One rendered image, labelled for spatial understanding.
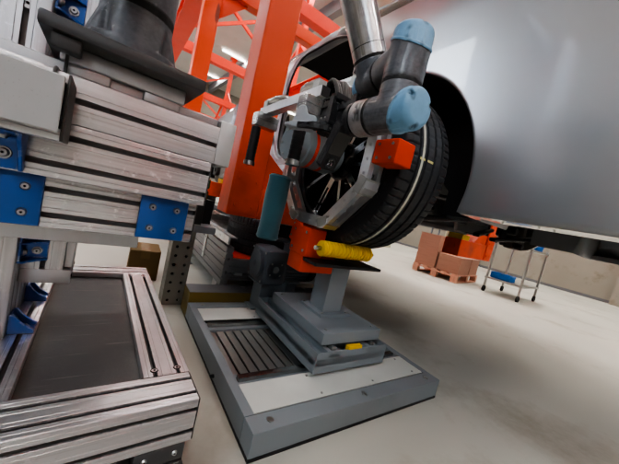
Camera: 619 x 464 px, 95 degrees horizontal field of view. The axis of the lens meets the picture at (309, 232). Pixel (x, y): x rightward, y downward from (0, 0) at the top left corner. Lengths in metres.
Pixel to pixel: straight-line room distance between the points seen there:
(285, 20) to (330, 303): 1.33
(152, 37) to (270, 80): 0.97
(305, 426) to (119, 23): 0.97
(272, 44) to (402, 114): 1.15
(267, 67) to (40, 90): 1.19
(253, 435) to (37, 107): 0.75
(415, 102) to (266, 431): 0.80
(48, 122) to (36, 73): 0.05
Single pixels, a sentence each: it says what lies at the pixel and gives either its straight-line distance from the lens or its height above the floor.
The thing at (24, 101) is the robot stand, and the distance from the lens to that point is 0.49.
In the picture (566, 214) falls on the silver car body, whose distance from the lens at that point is 1.01.
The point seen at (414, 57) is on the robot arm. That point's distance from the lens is 0.61.
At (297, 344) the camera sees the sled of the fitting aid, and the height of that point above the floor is 0.14.
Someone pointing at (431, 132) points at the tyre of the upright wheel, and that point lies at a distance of 1.06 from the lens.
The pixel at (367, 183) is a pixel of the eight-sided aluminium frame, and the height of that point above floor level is 0.75.
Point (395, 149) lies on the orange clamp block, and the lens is 0.85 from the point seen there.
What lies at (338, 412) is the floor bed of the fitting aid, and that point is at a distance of 1.00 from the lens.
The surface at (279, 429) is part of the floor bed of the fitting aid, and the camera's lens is 0.89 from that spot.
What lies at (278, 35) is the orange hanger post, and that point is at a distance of 1.65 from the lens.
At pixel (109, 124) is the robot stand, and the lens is 0.61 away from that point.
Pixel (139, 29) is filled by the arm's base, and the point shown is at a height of 0.87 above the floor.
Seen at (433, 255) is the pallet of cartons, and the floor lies 0.34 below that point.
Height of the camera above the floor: 0.64
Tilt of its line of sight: 5 degrees down
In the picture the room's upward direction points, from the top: 13 degrees clockwise
